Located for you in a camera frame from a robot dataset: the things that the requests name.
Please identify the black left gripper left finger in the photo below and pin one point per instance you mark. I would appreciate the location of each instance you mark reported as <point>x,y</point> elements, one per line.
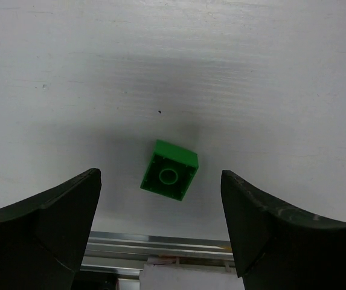
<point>43,238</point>

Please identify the green lego brick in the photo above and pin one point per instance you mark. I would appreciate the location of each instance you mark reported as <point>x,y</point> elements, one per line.
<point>170,171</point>

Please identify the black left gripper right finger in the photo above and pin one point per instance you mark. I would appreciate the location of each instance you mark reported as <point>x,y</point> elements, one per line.
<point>277,245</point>

